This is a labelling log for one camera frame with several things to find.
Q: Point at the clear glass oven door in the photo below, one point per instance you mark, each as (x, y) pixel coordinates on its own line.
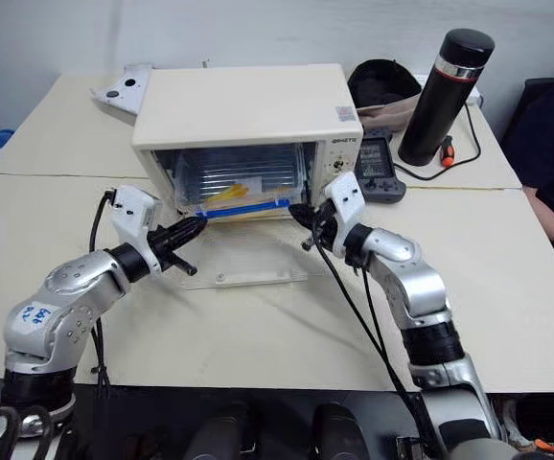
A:
(248, 259)

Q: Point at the orange and black screwdriver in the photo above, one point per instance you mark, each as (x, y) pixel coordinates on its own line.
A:
(447, 152)

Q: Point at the dark rounded shape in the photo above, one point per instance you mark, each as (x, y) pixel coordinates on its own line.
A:
(339, 431)
(224, 431)

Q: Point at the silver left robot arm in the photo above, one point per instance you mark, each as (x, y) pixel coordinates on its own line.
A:
(66, 297)

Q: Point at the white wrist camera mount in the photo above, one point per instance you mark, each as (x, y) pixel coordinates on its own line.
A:
(131, 206)
(346, 201)

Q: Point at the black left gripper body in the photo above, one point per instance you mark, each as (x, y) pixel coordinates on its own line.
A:
(162, 239)

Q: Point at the grey handheld game console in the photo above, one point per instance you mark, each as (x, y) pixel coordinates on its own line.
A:
(377, 167)

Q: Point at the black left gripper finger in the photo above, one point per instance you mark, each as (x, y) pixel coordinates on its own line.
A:
(183, 265)
(188, 230)

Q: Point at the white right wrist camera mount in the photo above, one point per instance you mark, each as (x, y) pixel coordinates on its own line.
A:
(346, 201)

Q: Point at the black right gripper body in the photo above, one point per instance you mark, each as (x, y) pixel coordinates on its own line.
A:
(326, 225)

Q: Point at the black and beige hat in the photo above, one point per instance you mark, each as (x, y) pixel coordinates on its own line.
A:
(382, 88)

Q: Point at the spare white camera mount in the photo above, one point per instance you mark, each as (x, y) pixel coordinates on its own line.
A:
(123, 91)

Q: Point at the black thermos bottle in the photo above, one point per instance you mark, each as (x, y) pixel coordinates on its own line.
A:
(437, 96)

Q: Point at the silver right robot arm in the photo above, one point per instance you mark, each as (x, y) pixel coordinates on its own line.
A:
(416, 297)

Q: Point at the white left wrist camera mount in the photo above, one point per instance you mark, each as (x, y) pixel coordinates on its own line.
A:
(131, 206)

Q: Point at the cream toaster oven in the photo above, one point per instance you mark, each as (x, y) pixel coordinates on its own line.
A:
(238, 103)

